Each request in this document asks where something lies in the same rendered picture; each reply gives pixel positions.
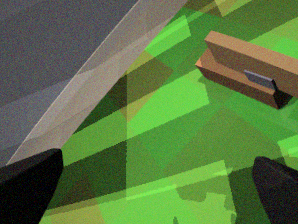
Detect dark brown wooden post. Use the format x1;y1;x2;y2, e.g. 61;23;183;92
196;48;289;109

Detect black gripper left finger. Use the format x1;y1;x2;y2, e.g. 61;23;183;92
0;148;64;224

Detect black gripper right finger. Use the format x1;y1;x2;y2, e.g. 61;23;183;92
251;157;298;224

